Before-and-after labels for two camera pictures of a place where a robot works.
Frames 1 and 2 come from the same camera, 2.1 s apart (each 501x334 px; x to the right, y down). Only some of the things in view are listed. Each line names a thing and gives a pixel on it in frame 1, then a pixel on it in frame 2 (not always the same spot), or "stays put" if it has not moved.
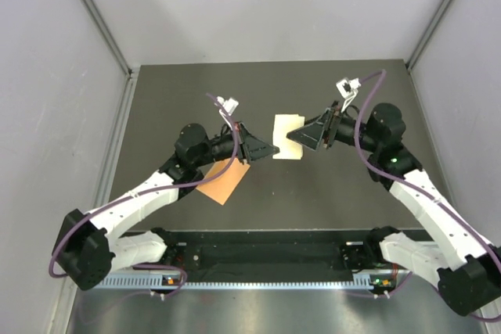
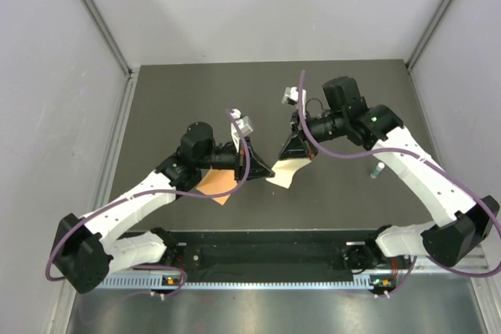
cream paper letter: x=283 y=124 to x=283 y=170
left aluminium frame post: x=97 y=16 stays put
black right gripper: x=325 y=127 stays put
